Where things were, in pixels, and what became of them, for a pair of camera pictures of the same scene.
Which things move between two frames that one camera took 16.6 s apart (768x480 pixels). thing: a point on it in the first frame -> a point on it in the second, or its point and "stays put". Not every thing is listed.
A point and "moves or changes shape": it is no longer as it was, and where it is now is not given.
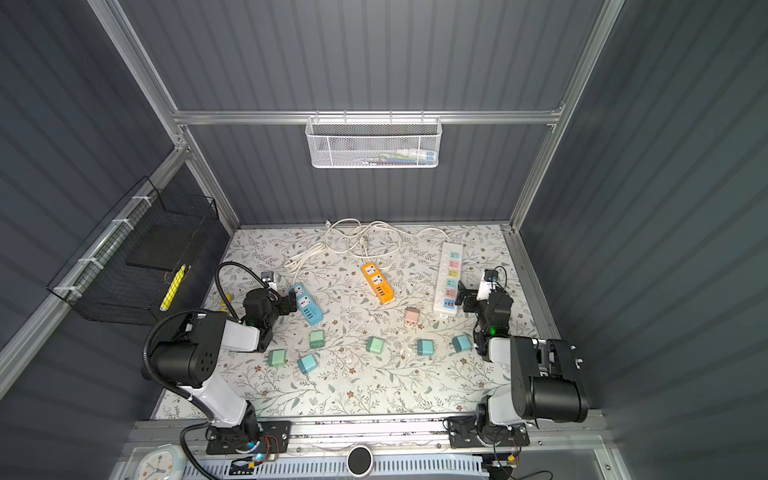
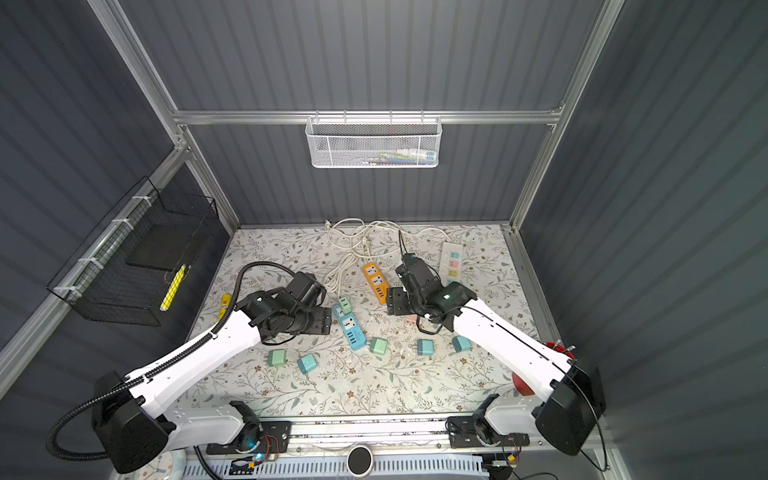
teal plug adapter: x=307 y=363 stays put
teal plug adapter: x=461 y=343 stays put
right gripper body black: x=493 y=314 -> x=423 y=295
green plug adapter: x=277 y=357 stays put
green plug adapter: x=317 y=339 -> x=345 y=306
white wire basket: x=373 y=142 stays put
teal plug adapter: x=425 y=347 stays put
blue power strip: x=304 y=302 moves or changes shape
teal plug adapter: x=374 y=345 stays put
